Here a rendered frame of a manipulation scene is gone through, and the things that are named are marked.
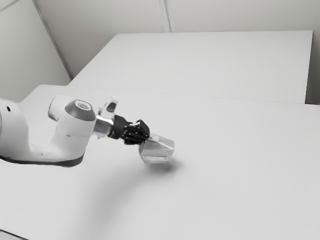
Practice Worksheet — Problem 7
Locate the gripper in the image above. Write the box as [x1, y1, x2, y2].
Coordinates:
[109, 114, 151, 146]

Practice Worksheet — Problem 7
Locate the clear faceted glass mug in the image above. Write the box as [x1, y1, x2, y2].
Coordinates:
[138, 133, 175, 165]

